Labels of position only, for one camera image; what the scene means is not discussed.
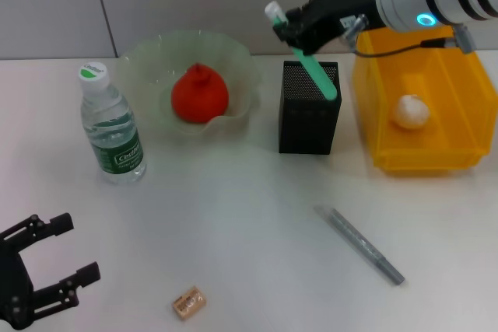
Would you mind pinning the tan eraser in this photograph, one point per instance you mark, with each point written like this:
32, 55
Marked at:
188, 302

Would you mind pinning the clear green-label water bottle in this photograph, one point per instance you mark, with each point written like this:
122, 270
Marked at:
113, 133

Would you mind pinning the white paper ball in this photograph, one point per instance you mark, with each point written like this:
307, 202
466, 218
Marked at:
410, 112

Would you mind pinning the yellow plastic bin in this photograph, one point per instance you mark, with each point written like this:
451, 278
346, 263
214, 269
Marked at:
447, 133

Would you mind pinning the pale green glass fruit bowl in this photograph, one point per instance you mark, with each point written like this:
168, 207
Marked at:
148, 63

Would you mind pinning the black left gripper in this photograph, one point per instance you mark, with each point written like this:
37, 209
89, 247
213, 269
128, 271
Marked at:
15, 293

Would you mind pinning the grey marker pen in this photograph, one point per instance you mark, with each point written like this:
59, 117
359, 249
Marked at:
362, 244

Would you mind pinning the black mesh pen holder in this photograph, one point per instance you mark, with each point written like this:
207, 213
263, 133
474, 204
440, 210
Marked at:
307, 126

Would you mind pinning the red tomato-shaped plush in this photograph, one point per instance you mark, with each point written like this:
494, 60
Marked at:
200, 95

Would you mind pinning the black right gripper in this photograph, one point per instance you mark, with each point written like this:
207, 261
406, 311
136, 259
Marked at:
342, 5

